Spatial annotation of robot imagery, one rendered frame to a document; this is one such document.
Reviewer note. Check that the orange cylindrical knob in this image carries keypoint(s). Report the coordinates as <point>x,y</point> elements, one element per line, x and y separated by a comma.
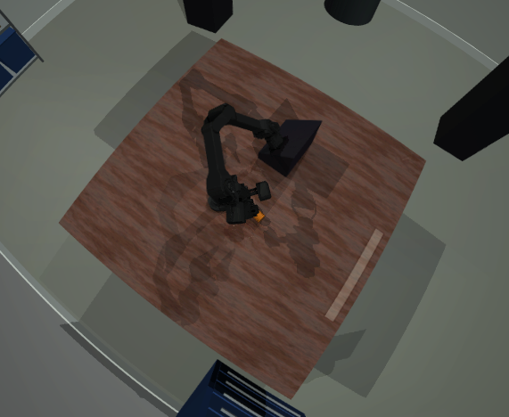
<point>259,217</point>

